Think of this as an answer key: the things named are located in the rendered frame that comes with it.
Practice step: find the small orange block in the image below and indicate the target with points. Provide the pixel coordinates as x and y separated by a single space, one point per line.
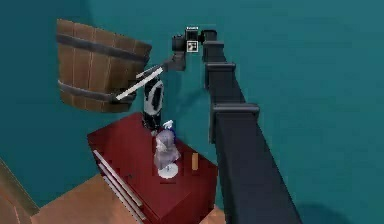
195 161

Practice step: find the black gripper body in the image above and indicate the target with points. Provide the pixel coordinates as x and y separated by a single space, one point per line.
178 53

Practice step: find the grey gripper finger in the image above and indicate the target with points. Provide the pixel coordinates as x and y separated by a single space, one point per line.
150 71
138 85

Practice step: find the dark red chest of drawers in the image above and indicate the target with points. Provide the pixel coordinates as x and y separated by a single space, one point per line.
150 180

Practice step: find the blue spray bottle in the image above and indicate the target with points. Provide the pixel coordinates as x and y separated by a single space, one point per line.
169 126

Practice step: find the black and white vase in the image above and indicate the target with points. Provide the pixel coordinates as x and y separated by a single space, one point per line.
152 100

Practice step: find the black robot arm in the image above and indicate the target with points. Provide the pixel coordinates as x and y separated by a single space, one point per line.
240 133

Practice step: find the brown wooden bucket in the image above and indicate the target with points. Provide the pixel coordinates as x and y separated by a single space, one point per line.
96 66

